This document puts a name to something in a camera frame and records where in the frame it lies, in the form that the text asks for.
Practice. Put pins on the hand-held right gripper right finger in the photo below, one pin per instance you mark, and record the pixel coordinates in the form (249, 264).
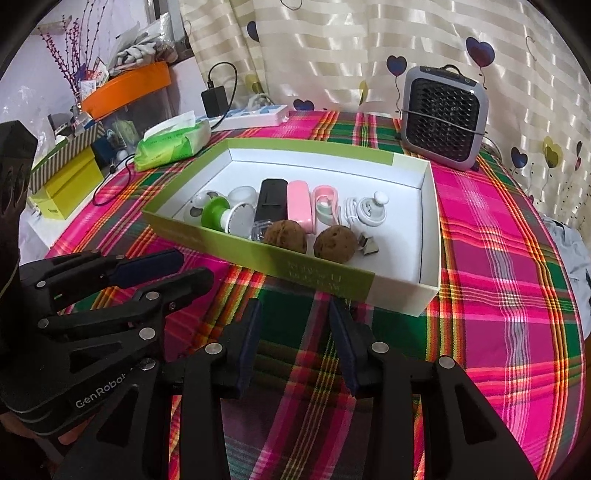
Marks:
(342, 346)

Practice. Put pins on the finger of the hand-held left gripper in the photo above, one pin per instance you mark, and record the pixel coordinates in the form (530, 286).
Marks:
(184, 286)
(147, 267)

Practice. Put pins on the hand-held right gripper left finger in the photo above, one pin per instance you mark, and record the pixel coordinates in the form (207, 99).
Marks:
(249, 344)

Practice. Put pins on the white dome toy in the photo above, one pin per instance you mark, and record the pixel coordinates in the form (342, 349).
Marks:
(195, 210)

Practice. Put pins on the green and white spool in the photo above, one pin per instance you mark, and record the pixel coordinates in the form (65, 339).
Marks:
(214, 214)

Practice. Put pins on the brown walnut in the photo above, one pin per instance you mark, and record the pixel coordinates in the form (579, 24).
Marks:
(284, 237)
(334, 244)

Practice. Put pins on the translucent white cap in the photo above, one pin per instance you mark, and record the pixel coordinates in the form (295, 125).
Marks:
(243, 194)

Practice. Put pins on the black device with clear end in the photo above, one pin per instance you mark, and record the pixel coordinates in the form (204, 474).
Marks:
(272, 198)

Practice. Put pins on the small white knob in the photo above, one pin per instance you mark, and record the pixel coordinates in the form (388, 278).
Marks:
(371, 210)

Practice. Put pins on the pink rectangular case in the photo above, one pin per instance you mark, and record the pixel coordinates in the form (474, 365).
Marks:
(300, 203)

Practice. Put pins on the pink clip holder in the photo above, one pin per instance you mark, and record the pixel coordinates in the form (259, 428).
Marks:
(323, 190)

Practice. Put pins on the green and white cardboard box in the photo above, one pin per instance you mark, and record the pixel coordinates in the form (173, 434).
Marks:
(323, 166)

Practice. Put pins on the yellow box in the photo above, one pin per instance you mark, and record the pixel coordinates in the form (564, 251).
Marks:
(69, 189)

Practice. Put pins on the small white ball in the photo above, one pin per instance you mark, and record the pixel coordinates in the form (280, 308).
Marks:
(121, 154)

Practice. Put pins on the green tissue pack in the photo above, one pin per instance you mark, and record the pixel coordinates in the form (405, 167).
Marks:
(171, 145)

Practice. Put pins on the striped box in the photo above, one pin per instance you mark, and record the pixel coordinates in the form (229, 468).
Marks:
(60, 152)

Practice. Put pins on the clear storage bin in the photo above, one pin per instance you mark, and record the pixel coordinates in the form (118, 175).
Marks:
(147, 110)

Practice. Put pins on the plaid tablecloth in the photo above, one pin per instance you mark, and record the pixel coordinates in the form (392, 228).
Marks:
(485, 277)

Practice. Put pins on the black power adapter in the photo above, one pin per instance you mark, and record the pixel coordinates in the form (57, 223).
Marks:
(214, 101)

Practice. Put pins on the orange bin lid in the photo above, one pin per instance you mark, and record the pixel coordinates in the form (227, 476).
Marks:
(124, 87)

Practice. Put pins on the white power strip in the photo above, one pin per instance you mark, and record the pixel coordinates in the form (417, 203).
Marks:
(258, 115)

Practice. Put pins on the purple branch decoration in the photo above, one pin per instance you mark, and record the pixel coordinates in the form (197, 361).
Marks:
(69, 55)

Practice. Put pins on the blue-grey cloth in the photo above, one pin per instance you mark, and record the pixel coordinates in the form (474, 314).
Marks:
(568, 254)

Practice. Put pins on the small grey heater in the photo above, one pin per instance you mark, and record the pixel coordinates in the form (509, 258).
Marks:
(443, 120)

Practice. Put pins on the striped curtain with hearts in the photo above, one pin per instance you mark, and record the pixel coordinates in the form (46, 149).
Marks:
(346, 46)

